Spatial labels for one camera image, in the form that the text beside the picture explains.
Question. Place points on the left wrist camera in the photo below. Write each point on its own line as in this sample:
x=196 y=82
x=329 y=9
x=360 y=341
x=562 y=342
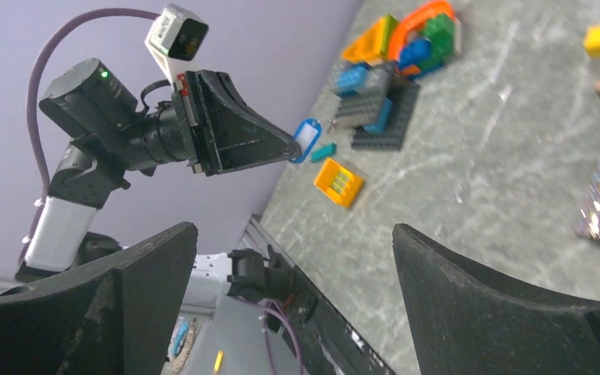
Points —
x=174 y=39

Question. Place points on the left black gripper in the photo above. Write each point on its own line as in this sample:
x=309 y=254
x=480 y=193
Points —
x=219 y=131

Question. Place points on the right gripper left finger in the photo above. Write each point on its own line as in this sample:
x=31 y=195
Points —
x=114 y=315

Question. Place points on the orange lego window piece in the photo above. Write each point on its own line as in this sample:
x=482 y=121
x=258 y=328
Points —
x=338 y=183

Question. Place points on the orange lego arch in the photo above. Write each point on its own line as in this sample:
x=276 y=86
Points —
x=416 y=21

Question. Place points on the blue grey lego stack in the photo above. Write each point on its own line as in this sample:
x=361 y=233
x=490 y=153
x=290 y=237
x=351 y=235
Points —
x=363 y=91

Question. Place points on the small silver key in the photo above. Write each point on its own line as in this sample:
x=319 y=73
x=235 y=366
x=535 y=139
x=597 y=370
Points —
x=334 y=125

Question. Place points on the green blue lego bricks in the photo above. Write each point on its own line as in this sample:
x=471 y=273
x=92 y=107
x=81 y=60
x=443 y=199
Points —
x=431 y=49

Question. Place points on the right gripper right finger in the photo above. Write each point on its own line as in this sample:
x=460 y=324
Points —
x=467 y=318

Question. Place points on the blue key tag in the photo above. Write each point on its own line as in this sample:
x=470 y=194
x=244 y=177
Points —
x=307 y=135

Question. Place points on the teal lego brick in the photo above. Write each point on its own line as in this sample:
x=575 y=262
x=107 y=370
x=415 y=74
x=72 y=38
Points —
x=323 y=152

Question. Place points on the dark grey lego baseplate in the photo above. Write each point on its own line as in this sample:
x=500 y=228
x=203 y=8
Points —
x=404 y=99

